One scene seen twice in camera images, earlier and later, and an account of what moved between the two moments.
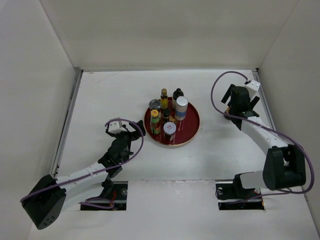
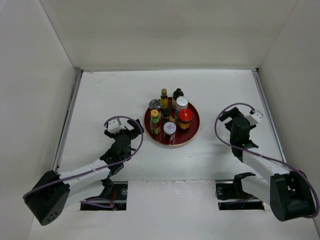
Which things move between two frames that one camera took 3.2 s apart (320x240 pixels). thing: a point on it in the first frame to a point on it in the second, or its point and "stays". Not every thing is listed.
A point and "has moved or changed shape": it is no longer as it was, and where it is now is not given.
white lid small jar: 169,129 stays
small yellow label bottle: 164,99 stays
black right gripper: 253,103 to 232,113
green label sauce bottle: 155,123 stays
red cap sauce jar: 227,111 has moved or changed shape
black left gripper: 134,135 stays
